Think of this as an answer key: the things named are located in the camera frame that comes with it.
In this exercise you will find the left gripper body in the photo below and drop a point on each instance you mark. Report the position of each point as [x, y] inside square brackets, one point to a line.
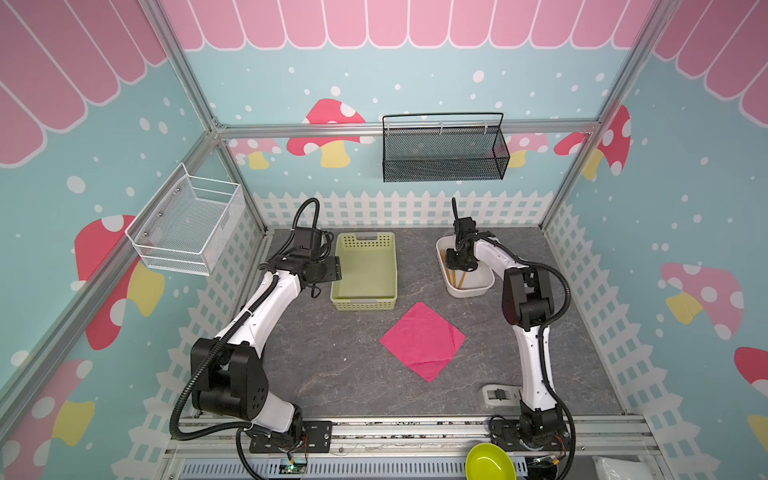
[326, 270]

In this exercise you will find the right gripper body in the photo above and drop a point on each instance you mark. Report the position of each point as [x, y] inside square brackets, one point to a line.
[459, 260]

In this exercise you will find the orange spoon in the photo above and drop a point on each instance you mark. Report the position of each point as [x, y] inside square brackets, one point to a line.
[446, 270]

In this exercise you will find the green perforated plastic basket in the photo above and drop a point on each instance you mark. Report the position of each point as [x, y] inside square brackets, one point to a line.
[369, 272]

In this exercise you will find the pink paper napkin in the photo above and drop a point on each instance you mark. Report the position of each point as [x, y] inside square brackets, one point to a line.
[423, 341]

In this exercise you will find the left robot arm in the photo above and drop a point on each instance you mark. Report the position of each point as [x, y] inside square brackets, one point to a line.
[227, 374]

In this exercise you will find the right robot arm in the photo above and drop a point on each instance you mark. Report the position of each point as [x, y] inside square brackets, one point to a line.
[534, 296]

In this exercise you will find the white plastic tub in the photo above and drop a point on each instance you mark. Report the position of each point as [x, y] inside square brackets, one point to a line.
[476, 284]

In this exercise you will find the white small device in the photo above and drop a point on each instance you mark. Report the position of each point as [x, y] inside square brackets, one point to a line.
[498, 396]

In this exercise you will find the lime green bowl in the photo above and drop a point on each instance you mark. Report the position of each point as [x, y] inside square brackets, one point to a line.
[487, 461]

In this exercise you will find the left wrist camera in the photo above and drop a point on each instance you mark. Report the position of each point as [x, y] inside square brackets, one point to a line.
[308, 242]

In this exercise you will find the black wire mesh basket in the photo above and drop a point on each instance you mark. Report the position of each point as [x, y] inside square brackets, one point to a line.
[441, 147]

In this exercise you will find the white wire mesh basket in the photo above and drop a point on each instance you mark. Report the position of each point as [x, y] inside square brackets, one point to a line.
[187, 224]

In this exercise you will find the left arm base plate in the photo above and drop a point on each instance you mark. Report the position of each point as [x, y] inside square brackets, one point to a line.
[310, 437]

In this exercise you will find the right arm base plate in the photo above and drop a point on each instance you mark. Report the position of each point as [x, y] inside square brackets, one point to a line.
[510, 433]

